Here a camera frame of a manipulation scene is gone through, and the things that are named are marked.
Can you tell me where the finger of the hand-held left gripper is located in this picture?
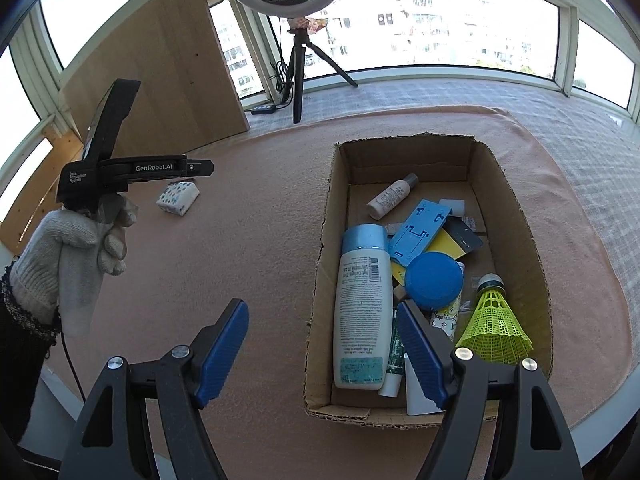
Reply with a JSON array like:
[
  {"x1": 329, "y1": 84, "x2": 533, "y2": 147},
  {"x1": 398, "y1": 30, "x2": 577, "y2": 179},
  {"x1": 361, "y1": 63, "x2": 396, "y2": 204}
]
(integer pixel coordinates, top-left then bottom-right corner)
[{"x1": 182, "y1": 159, "x2": 215, "y2": 179}]

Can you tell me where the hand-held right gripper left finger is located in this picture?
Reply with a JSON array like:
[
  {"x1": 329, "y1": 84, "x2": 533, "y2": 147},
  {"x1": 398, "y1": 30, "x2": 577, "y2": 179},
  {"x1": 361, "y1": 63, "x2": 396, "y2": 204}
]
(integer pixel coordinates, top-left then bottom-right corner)
[{"x1": 59, "y1": 298, "x2": 250, "y2": 480}]

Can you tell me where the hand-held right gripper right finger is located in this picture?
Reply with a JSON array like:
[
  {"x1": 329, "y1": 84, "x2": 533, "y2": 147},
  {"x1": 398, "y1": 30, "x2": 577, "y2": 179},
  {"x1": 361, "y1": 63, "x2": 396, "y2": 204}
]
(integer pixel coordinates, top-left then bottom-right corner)
[{"x1": 396, "y1": 300, "x2": 585, "y2": 480}]

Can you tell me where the green and white tube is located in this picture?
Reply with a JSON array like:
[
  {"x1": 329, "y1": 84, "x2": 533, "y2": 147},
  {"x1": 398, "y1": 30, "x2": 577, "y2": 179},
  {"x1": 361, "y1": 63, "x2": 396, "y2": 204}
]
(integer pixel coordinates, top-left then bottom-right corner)
[{"x1": 377, "y1": 317, "x2": 406, "y2": 398}]

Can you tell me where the patterned white lip balm tube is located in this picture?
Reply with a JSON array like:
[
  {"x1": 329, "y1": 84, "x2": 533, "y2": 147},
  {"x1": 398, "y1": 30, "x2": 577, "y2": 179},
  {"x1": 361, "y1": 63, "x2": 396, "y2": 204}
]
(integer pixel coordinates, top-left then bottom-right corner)
[{"x1": 429, "y1": 292, "x2": 462, "y2": 343}]

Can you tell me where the blue round lid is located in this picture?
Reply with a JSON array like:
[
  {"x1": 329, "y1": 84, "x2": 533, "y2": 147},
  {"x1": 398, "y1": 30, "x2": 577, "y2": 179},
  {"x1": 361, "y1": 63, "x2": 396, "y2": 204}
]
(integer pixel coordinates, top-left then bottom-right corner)
[{"x1": 404, "y1": 251, "x2": 464, "y2": 311}]

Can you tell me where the yellow shuttlecock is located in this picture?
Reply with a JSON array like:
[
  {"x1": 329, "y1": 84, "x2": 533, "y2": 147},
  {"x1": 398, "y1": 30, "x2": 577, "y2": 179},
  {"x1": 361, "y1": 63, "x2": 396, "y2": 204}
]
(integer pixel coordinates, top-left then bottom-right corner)
[{"x1": 454, "y1": 273, "x2": 533, "y2": 366}]

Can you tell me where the white lotion bottle blue cap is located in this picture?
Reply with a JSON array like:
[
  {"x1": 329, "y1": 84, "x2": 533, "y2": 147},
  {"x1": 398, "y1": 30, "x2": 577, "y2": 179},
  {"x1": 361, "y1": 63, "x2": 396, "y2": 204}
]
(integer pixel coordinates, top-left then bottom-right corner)
[{"x1": 332, "y1": 224, "x2": 392, "y2": 391}]

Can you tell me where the black and yellow card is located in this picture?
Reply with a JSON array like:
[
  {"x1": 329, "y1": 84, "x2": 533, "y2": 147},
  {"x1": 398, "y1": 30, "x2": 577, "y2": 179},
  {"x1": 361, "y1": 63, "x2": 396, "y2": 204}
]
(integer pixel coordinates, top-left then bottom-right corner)
[{"x1": 390, "y1": 217, "x2": 484, "y2": 283}]

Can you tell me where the blue plastic phone stand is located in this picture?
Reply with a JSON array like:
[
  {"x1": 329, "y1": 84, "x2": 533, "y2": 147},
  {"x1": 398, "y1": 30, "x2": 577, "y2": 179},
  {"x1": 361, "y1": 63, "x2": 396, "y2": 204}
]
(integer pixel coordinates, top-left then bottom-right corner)
[{"x1": 387, "y1": 198, "x2": 453, "y2": 267}]

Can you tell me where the small white bottle grey cap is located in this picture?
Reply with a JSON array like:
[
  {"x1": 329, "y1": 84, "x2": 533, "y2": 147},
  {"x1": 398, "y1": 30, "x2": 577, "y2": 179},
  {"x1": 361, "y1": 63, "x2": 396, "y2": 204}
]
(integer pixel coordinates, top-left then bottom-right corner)
[{"x1": 366, "y1": 173, "x2": 419, "y2": 220}]

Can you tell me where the cardboard box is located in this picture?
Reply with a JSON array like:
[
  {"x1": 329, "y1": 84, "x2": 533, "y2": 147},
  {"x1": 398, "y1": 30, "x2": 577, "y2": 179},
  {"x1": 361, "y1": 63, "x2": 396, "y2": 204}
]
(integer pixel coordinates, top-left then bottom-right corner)
[{"x1": 304, "y1": 132, "x2": 555, "y2": 428}]

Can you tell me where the person's left forearm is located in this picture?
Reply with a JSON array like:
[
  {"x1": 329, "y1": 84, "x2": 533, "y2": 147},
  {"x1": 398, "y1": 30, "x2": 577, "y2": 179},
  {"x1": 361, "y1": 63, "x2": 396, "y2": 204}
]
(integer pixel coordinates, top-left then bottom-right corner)
[{"x1": 0, "y1": 265, "x2": 63, "y2": 446}]

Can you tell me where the person's left hand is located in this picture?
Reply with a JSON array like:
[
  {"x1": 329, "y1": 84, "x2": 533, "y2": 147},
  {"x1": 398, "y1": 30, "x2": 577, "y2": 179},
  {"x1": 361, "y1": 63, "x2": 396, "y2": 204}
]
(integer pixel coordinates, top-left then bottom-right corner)
[{"x1": 9, "y1": 192, "x2": 138, "y2": 338}]

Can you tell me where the patterned tissue pack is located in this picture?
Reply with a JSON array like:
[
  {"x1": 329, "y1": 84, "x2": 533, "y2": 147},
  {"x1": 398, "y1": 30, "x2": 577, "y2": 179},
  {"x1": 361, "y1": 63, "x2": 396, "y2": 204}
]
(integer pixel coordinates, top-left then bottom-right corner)
[{"x1": 156, "y1": 181, "x2": 201, "y2": 217}]

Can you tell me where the pink blanket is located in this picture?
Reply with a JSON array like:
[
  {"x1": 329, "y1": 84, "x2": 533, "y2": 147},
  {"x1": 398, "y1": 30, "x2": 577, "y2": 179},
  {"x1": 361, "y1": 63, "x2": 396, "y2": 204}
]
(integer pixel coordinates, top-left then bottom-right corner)
[{"x1": 45, "y1": 105, "x2": 633, "y2": 480}]

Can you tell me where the large light wooden board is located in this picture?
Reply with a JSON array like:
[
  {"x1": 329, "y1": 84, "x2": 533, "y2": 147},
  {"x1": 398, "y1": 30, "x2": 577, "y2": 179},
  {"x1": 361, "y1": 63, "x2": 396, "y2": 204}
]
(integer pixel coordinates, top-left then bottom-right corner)
[{"x1": 59, "y1": 0, "x2": 251, "y2": 158}]

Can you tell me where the pine slat panel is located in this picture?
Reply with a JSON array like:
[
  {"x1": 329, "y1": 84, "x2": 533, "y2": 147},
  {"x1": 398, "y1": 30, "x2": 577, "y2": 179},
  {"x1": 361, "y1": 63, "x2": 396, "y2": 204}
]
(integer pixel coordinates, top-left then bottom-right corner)
[{"x1": 0, "y1": 115, "x2": 86, "y2": 251}]

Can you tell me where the black tripod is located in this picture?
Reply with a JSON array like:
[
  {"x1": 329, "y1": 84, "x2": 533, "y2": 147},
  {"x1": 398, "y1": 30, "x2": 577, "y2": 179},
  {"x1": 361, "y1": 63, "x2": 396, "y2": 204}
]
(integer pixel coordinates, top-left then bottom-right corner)
[{"x1": 277, "y1": 30, "x2": 359, "y2": 124}]

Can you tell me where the pink crumpled wrapper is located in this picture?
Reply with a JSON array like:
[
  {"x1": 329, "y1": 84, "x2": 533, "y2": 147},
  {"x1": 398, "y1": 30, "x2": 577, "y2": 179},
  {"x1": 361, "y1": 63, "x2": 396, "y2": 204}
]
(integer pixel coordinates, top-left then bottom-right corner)
[{"x1": 289, "y1": 14, "x2": 328, "y2": 36}]

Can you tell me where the black ring light cable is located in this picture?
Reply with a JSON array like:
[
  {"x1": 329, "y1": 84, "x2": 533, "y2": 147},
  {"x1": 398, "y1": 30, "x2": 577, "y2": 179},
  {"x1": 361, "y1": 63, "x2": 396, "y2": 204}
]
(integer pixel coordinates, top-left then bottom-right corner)
[{"x1": 270, "y1": 15, "x2": 293, "y2": 108}]

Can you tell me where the black thin cable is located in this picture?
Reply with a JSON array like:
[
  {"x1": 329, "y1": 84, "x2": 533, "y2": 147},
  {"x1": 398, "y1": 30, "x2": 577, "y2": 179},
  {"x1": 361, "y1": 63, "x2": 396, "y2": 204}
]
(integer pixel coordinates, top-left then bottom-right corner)
[{"x1": 60, "y1": 330, "x2": 88, "y2": 403}]

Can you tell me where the white window frame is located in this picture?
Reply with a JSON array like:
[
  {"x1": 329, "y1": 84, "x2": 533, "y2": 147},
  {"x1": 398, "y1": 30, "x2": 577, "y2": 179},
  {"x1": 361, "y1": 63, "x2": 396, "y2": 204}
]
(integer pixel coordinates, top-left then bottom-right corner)
[{"x1": 0, "y1": 0, "x2": 640, "y2": 126}]

